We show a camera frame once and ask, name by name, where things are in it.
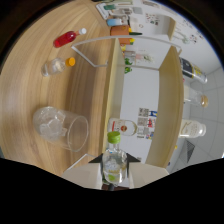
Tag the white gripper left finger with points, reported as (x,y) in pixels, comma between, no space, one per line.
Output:
(81,175)

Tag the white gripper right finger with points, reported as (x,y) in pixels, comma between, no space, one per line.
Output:
(148,173)

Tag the clear bottle green cap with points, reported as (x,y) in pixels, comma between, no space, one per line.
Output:
(114,163)

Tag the clear bottle orange cap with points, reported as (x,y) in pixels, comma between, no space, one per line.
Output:
(53,67)

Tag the red liquid bottle white cap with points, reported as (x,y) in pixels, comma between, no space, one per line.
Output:
(65,39)

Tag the green cup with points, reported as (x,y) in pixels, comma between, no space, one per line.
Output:
(110,7)

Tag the ceiling air vent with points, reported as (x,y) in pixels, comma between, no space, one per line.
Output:
(189,151)

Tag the clear glass with ice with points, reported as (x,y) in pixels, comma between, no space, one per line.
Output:
(58,128)

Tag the clear bottle red label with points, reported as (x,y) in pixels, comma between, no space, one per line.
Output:
(123,126)

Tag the two-tier wooden shelf rack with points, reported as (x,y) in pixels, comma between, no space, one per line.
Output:
(170,106)

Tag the tall glass bottle cork lid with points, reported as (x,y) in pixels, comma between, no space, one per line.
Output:
(195,97)

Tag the green potted plant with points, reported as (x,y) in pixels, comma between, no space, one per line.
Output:
(128,65)

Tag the white and blue canister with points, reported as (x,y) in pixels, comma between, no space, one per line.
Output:
(116,22)

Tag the red wall poster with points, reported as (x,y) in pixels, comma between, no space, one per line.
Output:
(151,123)

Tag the grey printed wall sheet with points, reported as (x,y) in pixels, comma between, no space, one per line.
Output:
(142,121)
(144,112)

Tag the blue wall poster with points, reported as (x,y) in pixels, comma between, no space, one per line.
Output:
(152,114)

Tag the wooden wall shelf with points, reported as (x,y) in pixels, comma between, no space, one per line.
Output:
(171,28)

